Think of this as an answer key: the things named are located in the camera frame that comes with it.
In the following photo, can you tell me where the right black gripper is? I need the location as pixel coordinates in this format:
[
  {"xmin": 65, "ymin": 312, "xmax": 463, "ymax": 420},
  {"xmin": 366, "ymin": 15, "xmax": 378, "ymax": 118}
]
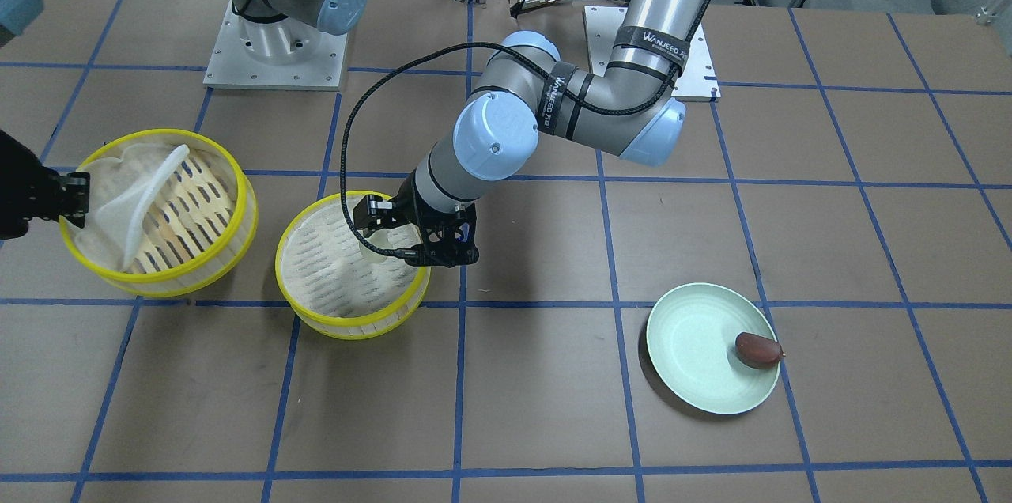
[{"xmin": 1, "ymin": 131, "xmax": 90, "ymax": 240}]

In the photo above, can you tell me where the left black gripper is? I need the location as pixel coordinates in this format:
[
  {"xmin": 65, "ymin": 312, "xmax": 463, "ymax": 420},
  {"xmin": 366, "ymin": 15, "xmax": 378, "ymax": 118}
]
[{"xmin": 352, "ymin": 174, "xmax": 478, "ymax": 267}]

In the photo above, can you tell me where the yellow steamer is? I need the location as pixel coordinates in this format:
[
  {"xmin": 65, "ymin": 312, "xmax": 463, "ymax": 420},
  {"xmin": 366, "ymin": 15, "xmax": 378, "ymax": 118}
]
[
  {"xmin": 274, "ymin": 195, "xmax": 432, "ymax": 340},
  {"xmin": 60, "ymin": 129, "xmax": 259, "ymax": 298}
]

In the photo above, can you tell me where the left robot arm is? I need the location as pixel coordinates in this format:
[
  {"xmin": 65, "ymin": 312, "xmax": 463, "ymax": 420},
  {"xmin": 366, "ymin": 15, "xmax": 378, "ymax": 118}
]
[{"xmin": 341, "ymin": 0, "xmax": 711, "ymax": 267}]

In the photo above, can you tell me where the white steamer liner cloth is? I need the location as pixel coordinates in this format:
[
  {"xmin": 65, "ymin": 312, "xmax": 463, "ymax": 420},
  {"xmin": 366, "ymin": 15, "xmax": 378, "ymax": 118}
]
[{"xmin": 72, "ymin": 143, "xmax": 191, "ymax": 272}]

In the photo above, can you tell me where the mint green plate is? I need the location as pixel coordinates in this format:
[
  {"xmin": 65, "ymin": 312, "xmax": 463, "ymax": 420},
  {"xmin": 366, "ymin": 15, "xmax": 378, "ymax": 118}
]
[{"xmin": 644, "ymin": 282, "xmax": 780, "ymax": 415}]

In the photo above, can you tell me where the brown bun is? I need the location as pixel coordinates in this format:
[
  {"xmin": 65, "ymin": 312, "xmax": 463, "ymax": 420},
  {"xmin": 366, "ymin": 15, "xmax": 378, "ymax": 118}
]
[{"xmin": 734, "ymin": 331, "xmax": 787, "ymax": 369}]

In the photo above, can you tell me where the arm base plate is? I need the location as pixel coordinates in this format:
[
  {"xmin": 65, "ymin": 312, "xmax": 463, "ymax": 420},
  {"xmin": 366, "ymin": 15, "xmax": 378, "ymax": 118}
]
[
  {"xmin": 203, "ymin": 2, "xmax": 347, "ymax": 92},
  {"xmin": 584, "ymin": 5, "xmax": 722, "ymax": 103}
]

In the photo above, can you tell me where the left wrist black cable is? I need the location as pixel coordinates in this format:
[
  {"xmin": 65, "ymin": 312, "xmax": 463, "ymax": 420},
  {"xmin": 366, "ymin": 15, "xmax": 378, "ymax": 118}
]
[{"xmin": 339, "ymin": 0, "xmax": 736, "ymax": 260}]

